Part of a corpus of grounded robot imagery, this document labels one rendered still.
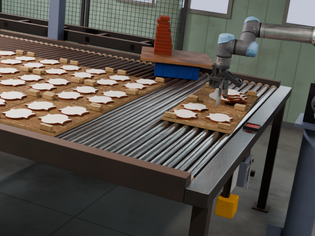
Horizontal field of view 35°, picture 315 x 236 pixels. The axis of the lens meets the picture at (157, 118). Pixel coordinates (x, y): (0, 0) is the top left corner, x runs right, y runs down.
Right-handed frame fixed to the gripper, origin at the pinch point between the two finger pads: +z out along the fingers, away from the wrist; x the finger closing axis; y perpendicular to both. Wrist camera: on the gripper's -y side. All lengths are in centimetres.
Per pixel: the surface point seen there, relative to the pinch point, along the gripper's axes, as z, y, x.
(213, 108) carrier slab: 7.0, 6.5, -8.4
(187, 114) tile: 3.7, 12.2, 16.0
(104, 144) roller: 2, 26, 73
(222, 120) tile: 4.0, -5.1, 12.8
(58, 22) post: 1, 179, -112
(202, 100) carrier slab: 8.2, 17.0, -20.9
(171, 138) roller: 3.9, 7.5, 47.7
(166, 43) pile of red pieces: -5, 68, -84
